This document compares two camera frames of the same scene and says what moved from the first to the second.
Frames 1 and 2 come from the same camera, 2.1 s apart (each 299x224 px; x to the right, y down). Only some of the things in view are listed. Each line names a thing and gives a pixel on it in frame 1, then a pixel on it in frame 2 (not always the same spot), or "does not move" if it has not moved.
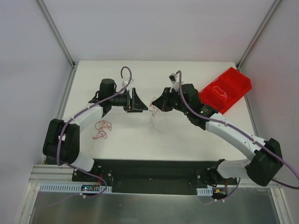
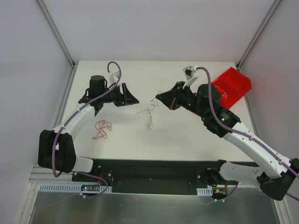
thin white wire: x=220 y=89 does not move
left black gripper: x=131 y=100 to x=120 y=95
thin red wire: x=99 y=125 does not move
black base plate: x=152 y=176 does not move
